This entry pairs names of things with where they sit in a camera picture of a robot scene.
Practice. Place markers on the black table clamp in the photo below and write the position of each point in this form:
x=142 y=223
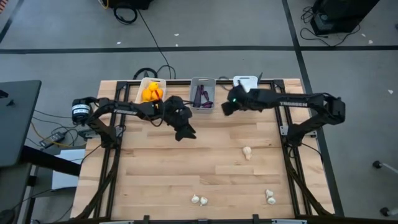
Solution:
x=255 y=218
x=145 y=219

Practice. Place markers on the black aluminium table frame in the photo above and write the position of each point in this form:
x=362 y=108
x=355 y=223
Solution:
x=178 y=82

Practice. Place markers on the black power adapter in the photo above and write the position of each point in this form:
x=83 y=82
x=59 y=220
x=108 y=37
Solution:
x=51 y=140

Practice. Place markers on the black floor box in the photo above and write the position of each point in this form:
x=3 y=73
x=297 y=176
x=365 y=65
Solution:
x=130 y=3

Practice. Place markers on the black desk crossbar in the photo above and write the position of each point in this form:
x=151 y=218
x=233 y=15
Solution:
x=53 y=161

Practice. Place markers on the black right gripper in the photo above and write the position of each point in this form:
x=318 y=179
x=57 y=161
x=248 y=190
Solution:
x=241 y=99

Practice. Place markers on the black equipment case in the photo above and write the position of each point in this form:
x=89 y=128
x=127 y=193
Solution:
x=342 y=15

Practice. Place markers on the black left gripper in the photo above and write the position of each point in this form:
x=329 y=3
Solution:
x=177 y=112

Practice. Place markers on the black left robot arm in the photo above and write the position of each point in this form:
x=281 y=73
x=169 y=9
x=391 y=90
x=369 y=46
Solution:
x=124 y=110

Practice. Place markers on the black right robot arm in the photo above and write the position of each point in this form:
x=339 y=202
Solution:
x=292 y=101

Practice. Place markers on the black chair caster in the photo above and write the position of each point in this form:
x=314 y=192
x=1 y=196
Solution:
x=377 y=164
x=385 y=211

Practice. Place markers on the black desk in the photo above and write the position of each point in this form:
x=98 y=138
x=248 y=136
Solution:
x=18 y=121

